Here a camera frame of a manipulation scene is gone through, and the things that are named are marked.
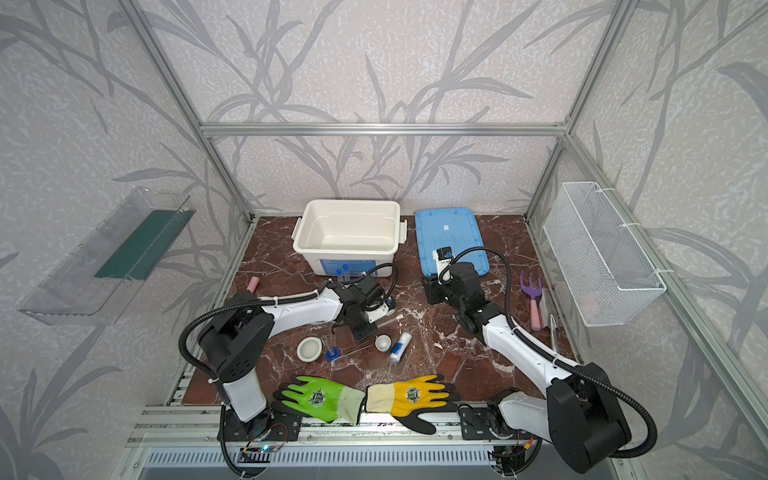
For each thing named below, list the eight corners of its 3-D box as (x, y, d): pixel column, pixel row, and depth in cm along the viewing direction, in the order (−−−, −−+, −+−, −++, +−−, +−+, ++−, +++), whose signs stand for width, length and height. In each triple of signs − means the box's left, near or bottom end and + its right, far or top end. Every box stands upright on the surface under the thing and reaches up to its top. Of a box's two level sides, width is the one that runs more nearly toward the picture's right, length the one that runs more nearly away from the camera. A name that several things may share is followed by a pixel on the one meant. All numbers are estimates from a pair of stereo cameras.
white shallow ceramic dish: (297, 362, 86) (294, 358, 83) (302, 340, 90) (299, 336, 87) (319, 362, 86) (317, 358, 83) (323, 340, 90) (321, 336, 87)
